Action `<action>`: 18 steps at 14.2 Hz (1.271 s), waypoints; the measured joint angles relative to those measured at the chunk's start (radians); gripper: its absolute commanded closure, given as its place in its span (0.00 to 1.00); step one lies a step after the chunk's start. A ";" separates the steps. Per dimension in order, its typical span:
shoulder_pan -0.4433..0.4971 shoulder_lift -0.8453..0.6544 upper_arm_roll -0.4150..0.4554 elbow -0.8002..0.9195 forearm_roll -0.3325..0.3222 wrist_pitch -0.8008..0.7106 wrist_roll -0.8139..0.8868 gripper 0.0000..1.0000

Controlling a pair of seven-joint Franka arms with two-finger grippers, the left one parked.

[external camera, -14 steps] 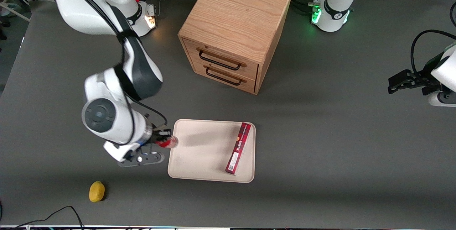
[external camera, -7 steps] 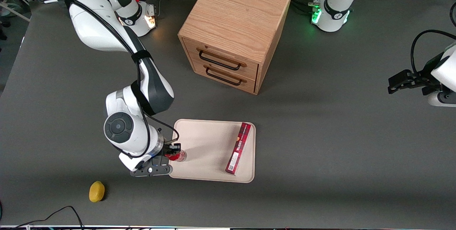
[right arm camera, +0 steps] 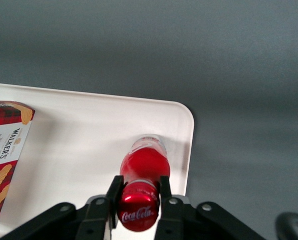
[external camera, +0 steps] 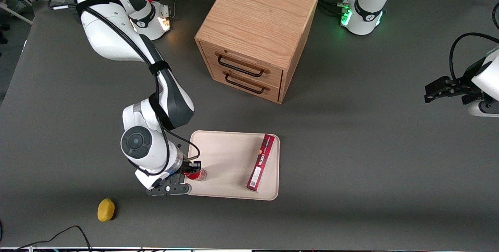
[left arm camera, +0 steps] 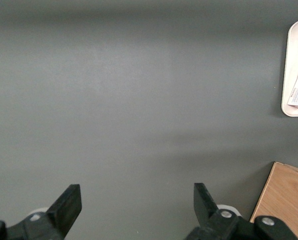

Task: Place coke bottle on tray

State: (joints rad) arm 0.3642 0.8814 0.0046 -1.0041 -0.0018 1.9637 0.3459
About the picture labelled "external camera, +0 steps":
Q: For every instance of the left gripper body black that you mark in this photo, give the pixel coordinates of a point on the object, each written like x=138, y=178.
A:
x=465, y=86

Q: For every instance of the wooden two-drawer cabinet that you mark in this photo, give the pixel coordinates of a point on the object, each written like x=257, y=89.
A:
x=257, y=14

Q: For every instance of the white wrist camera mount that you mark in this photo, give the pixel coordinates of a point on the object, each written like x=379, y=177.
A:
x=485, y=108
x=150, y=180

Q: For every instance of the yellow lemon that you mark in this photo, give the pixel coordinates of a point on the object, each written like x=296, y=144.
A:
x=106, y=210

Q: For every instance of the cream plastic tray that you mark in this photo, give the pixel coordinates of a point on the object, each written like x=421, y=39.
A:
x=230, y=162

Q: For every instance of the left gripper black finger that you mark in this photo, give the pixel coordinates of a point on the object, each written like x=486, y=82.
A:
x=472, y=99
x=438, y=88

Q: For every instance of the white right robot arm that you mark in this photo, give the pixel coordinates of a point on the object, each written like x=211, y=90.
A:
x=113, y=37

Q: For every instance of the red printed cardboard box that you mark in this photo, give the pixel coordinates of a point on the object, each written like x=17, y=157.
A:
x=262, y=162

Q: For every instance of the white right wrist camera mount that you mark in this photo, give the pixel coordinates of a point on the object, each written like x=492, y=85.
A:
x=150, y=180

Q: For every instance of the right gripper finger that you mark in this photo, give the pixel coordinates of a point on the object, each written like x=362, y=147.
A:
x=193, y=164
x=167, y=189

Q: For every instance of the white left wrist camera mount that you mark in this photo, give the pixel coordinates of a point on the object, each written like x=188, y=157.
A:
x=485, y=108

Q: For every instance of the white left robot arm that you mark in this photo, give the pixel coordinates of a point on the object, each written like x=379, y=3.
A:
x=366, y=14

